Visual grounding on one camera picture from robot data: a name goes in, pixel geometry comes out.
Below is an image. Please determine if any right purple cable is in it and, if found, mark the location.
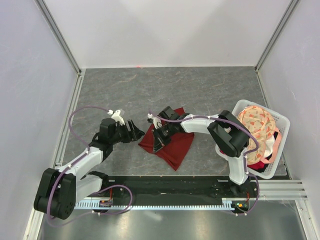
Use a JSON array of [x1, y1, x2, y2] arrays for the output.
[[148, 108, 262, 216]]

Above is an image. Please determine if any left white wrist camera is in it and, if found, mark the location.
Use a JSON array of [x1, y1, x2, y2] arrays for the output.
[[107, 109, 125, 126]]

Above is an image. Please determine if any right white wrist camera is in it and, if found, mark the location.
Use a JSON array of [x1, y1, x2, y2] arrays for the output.
[[147, 113, 163, 129]]

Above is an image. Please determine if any floral peach cloth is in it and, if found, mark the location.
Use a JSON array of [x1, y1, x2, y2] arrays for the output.
[[236, 105, 282, 165]]

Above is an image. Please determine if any right aluminium frame post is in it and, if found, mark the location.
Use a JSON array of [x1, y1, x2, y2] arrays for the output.
[[254, 0, 300, 74]]

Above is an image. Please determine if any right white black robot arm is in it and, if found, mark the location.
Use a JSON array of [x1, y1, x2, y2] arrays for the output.
[[147, 106, 259, 197]]

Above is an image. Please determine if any aluminium frame post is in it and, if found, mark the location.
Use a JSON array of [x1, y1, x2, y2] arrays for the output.
[[35, 0, 82, 75], [254, 0, 300, 74]]

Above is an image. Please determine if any dark red cloth napkin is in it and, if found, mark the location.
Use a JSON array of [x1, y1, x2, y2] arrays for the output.
[[138, 107, 195, 172]]

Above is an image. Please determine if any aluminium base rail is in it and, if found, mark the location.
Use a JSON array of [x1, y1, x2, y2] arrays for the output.
[[23, 178, 83, 240]]

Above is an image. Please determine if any red cloth in basket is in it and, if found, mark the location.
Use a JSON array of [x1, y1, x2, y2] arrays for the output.
[[248, 153, 275, 173]]

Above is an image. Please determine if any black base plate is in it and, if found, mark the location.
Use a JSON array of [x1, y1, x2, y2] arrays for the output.
[[92, 176, 259, 209]]

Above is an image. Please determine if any purple cable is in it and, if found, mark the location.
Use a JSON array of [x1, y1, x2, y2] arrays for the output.
[[148, 108, 262, 216], [46, 105, 133, 228]]

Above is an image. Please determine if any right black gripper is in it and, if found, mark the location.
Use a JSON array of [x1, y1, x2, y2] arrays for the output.
[[151, 122, 175, 153]]

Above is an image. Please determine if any left aluminium frame post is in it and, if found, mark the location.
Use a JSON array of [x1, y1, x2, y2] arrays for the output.
[[35, 0, 82, 75]]

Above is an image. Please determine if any white plastic laundry basket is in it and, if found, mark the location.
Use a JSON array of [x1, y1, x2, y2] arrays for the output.
[[228, 99, 290, 185]]

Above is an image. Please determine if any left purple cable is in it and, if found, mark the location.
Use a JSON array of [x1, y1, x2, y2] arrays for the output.
[[46, 105, 133, 228]]

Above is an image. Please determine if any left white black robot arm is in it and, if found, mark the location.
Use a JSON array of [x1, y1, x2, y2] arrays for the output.
[[33, 118, 145, 220]]

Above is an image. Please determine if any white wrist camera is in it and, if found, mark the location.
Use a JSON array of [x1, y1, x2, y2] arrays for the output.
[[147, 113, 163, 129], [107, 109, 125, 126]]

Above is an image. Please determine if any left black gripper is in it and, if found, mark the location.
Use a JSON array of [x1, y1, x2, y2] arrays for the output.
[[110, 119, 145, 145]]

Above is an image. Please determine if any grey slotted cable duct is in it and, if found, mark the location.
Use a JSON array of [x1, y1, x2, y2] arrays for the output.
[[74, 197, 249, 211]]

